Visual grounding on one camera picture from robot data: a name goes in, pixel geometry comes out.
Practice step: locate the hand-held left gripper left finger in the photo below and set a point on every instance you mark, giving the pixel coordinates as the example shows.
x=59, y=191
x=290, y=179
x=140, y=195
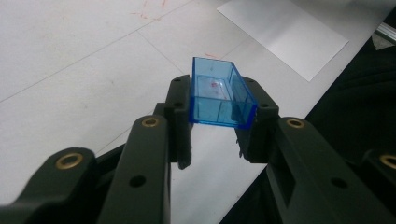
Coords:
x=179, y=137

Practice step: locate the blue transparent plastic box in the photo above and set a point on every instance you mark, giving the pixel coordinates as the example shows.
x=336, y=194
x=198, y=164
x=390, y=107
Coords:
x=218, y=112

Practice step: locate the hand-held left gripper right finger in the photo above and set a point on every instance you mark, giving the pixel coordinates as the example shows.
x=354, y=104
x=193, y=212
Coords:
x=258, y=143

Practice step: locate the metal frame bar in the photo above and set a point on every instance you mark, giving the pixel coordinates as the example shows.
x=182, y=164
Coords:
x=386, y=31

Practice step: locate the white paper sheet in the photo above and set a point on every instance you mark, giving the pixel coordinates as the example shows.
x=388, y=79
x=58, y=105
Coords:
x=280, y=31

